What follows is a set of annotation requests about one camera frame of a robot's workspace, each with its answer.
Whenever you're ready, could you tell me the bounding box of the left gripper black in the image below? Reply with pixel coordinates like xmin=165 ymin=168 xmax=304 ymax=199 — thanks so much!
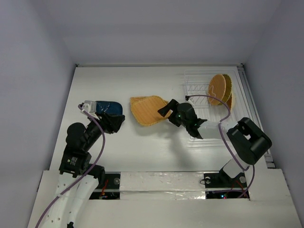
xmin=83 ymin=110 xmax=124 ymax=149

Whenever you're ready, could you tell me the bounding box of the dark blue ceramic plate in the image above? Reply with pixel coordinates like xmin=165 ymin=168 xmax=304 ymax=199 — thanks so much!
xmin=96 ymin=101 xmax=123 ymax=115

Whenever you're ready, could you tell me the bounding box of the triangular woven basket plate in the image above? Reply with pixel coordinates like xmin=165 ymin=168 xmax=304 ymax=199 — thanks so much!
xmin=130 ymin=95 xmax=173 ymax=127

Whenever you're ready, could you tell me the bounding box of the round green-rimmed woven plate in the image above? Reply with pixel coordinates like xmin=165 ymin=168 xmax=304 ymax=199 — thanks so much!
xmin=208 ymin=74 xmax=226 ymax=105

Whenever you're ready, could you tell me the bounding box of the fish-shaped woven plate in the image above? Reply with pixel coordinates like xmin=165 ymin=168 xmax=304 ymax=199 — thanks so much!
xmin=222 ymin=74 xmax=235 ymax=111

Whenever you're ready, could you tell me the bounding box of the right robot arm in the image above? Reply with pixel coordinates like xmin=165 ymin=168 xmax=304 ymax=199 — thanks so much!
xmin=158 ymin=99 xmax=272 ymax=189

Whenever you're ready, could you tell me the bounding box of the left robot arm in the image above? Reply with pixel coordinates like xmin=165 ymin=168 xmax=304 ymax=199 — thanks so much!
xmin=36 ymin=111 xmax=125 ymax=228

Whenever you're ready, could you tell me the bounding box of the silver foil-taped front beam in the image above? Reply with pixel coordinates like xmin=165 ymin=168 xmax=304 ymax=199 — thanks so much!
xmin=119 ymin=172 xmax=206 ymax=200

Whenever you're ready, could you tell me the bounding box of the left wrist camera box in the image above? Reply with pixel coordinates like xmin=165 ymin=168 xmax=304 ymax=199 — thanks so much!
xmin=79 ymin=100 xmax=98 ymax=119

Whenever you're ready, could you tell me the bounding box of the white wire dish rack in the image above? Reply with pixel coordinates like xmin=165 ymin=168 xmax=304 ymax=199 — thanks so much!
xmin=182 ymin=70 xmax=252 ymax=143

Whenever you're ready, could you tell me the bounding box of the white side rail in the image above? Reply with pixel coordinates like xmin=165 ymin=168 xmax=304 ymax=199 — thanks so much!
xmin=237 ymin=64 xmax=276 ymax=169

